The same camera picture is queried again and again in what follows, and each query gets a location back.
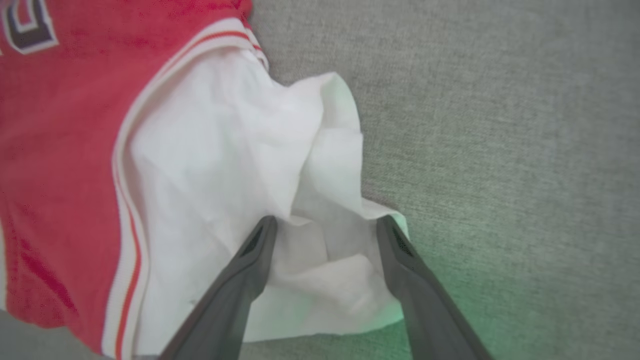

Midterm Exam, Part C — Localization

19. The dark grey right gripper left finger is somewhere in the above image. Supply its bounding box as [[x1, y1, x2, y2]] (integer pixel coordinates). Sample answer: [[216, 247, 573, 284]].
[[159, 215, 279, 360]]

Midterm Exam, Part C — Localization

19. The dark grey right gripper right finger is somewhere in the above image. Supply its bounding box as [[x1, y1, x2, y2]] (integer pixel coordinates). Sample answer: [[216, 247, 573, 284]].
[[376, 215, 493, 360]]

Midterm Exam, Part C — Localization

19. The red and white shirt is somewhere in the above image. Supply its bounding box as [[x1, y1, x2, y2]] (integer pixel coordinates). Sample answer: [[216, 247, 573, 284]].
[[0, 0, 411, 360]]

